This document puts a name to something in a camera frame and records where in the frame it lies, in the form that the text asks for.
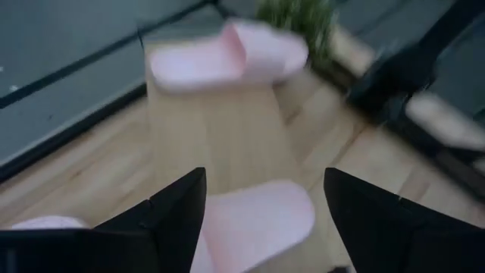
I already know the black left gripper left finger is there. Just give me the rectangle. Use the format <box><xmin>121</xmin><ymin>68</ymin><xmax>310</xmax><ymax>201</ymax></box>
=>
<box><xmin>94</xmin><ymin>166</ymin><xmax>208</xmax><ymax>273</ymax></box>

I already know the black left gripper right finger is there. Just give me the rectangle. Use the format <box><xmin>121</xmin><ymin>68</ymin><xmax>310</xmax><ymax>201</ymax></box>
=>
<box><xmin>324</xmin><ymin>167</ymin><xmax>483</xmax><ymax>273</ymax></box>

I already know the black-framed wooden shelf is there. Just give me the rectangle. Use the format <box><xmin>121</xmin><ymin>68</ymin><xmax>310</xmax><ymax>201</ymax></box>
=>
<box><xmin>143</xmin><ymin>37</ymin><xmax>304</xmax><ymax>198</ymax></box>

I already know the green potted plant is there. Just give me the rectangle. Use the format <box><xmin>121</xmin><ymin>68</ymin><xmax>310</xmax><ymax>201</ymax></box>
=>
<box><xmin>255</xmin><ymin>0</ymin><xmax>338</xmax><ymax>71</ymax></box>

